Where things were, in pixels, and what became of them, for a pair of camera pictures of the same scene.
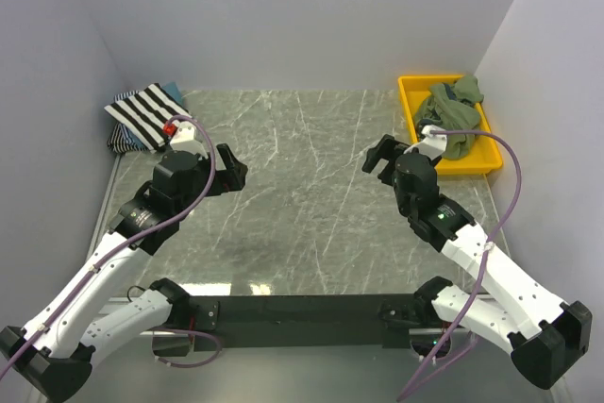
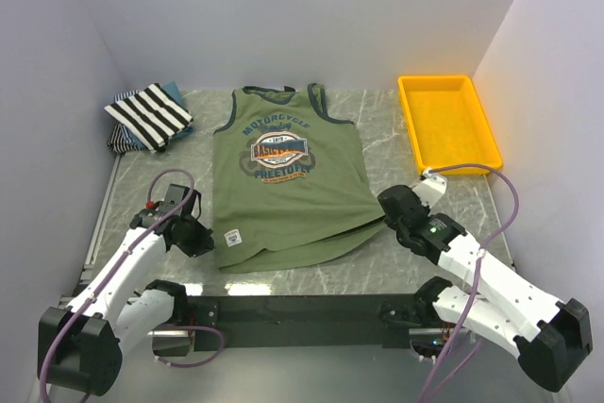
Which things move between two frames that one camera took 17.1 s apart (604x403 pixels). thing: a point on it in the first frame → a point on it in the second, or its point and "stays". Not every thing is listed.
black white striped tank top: (145, 112) stays
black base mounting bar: (335, 319) stays
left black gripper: (231, 164) → (201, 243)
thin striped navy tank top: (120, 141) stays
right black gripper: (388, 149) → (427, 209)
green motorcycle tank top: (451, 106) → (290, 186)
